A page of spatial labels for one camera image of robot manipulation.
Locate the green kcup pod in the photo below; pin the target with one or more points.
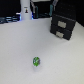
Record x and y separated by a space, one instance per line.
36 61

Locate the black kcup holder drawer box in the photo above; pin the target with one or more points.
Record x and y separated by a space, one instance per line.
62 26

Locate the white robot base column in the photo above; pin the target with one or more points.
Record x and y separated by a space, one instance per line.
25 10

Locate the dark equipment with blue light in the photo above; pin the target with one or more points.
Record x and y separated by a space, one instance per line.
9 19

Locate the black frame background equipment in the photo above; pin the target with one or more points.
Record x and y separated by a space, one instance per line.
42 9

